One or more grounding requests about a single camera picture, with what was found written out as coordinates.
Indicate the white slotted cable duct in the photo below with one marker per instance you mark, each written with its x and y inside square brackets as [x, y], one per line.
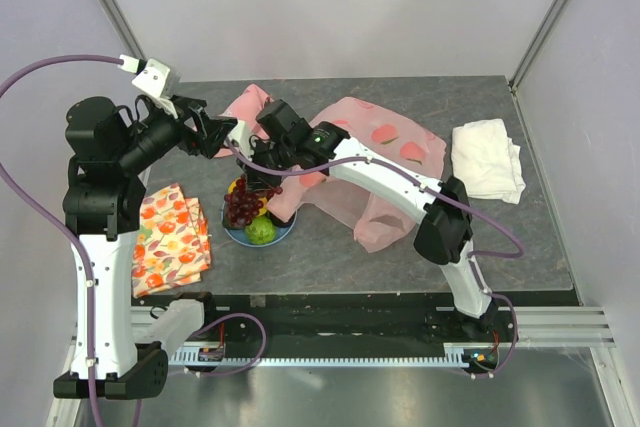
[193, 356]

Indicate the fake purple grapes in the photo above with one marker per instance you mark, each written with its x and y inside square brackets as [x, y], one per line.
[243, 205]

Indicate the fake dark green avocado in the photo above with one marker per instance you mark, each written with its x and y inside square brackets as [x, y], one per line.
[229, 223]

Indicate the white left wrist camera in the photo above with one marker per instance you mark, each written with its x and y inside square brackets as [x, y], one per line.
[154, 79]

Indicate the pink baseball cap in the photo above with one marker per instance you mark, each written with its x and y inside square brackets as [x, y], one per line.
[247, 107]

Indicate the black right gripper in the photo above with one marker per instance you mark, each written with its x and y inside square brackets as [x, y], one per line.
[261, 180]

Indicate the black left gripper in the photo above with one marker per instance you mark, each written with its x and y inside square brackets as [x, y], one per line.
[209, 134]

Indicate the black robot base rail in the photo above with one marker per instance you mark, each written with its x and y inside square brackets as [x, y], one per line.
[427, 316]

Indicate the aluminium frame post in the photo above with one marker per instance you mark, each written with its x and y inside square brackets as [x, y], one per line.
[541, 35]
[122, 28]

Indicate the fake dark purple mangosteen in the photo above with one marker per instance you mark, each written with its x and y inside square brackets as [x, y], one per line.
[278, 222]

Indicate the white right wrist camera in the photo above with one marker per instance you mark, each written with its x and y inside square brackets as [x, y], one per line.
[239, 140]

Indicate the fake yellow orange fruit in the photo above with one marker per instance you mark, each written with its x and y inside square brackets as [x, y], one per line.
[232, 186]

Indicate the aluminium frame post left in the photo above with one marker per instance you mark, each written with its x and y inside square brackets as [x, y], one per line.
[122, 28]

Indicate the white folded towel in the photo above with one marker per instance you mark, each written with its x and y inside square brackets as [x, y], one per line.
[487, 161]

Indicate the fake green custard apple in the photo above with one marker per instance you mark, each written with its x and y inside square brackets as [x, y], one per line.
[261, 231]

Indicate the pink plastic bag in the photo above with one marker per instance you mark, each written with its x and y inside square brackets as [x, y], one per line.
[377, 204]

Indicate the blue plastic bowl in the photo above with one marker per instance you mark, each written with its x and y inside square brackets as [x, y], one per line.
[239, 236]

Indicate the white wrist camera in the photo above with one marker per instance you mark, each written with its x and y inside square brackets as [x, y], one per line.
[154, 79]
[239, 140]

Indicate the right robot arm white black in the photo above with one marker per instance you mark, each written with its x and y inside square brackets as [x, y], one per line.
[440, 209]

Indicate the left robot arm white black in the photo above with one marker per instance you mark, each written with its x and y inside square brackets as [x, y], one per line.
[101, 209]

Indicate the aluminium frame post right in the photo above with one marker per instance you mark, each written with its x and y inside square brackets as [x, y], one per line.
[541, 35]

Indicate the floral orange folded cloth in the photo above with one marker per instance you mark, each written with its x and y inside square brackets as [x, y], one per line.
[172, 248]

